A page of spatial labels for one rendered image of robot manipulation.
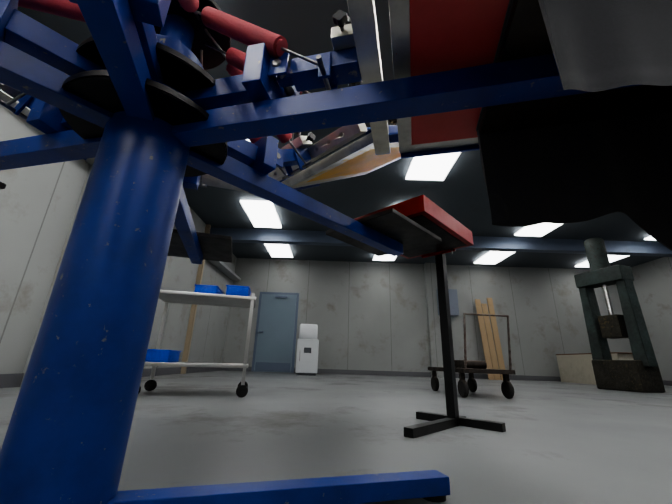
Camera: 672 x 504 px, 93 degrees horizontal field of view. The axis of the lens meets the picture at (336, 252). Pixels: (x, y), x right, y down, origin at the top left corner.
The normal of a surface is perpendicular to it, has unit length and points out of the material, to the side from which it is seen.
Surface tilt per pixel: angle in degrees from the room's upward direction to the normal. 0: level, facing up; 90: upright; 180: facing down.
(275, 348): 90
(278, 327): 90
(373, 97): 90
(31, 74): 90
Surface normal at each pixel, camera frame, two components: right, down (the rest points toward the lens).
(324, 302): 0.01, -0.33
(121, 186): 0.32, -0.30
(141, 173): 0.59, -0.25
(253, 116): -0.22, -0.32
